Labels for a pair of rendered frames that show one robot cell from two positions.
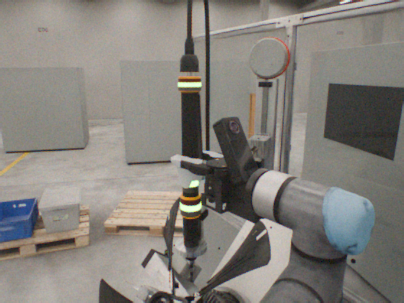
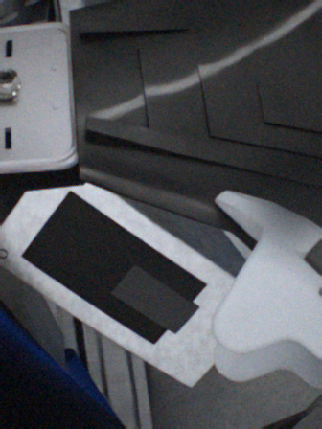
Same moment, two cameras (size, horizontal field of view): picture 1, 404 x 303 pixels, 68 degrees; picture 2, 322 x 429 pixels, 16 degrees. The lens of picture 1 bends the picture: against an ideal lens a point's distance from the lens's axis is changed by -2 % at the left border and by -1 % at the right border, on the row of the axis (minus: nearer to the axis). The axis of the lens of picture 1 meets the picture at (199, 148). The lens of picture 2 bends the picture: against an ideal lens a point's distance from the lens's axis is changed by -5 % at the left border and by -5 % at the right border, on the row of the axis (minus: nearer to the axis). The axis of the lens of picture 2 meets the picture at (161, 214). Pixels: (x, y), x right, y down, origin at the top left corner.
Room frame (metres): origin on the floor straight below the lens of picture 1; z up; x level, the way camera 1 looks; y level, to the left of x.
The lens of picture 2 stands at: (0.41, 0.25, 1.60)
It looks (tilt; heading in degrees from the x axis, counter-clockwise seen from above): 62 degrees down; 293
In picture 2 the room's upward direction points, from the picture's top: 1 degrees clockwise
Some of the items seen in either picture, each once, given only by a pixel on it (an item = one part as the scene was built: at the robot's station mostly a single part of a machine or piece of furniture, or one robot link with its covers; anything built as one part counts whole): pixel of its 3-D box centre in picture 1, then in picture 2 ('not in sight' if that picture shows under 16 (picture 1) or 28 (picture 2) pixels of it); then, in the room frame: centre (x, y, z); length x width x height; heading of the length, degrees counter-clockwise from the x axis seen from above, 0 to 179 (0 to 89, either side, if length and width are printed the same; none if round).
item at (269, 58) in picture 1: (268, 58); not in sight; (1.24, -0.28, 1.88); 0.16 x 0.07 x 0.16; 66
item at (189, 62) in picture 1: (190, 159); not in sight; (0.59, 0.02, 1.66); 0.04 x 0.04 x 0.46
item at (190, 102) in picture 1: (190, 145); not in sight; (0.59, 0.02, 1.68); 0.03 x 0.03 x 0.21
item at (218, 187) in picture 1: (236, 185); not in sight; (0.49, -0.06, 1.63); 0.12 x 0.08 x 0.09; 41
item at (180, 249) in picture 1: (192, 226); not in sight; (0.60, 0.01, 1.50); 0.09 x 0.07 x 0.10; 156
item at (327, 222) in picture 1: (323, 215); not in sight; (0.37, -0.17, 1.64); 0.11 x 0.08 x 0.09; 41
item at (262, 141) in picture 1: (259, 146); not in sight; (1.16, -0.24, 1.54); 0.10 x 0.07 x 0.09; 156
